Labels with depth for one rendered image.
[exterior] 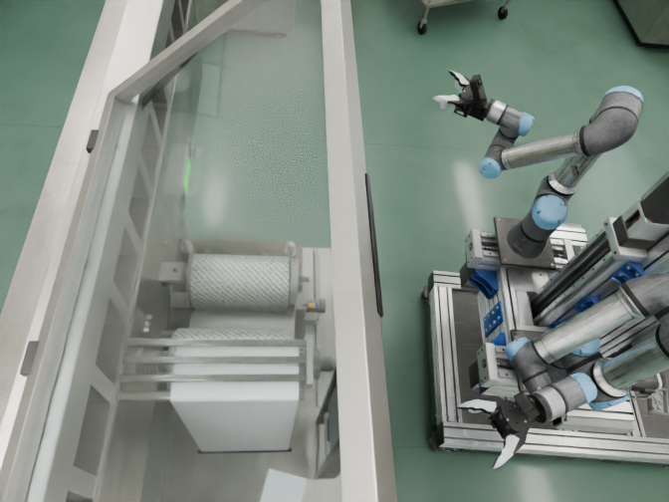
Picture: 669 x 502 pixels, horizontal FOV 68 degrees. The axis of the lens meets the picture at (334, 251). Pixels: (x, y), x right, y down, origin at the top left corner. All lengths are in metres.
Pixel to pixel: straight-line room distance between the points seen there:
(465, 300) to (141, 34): 1.93
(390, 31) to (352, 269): 3.97
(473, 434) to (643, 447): 0.78
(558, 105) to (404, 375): 2.50
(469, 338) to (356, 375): 2.15
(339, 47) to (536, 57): 4.01
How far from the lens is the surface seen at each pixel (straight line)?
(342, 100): 0.57
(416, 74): 4.00
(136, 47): 1.25
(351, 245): 0.45
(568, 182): 2.00
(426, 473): 2.51
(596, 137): 1.71
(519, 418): 1.31
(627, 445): 2.70
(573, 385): 1.40
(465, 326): 2.55
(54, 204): 1.27
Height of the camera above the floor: 2.39
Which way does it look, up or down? 58 degrees down
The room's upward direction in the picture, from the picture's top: 13 degrees clockwise
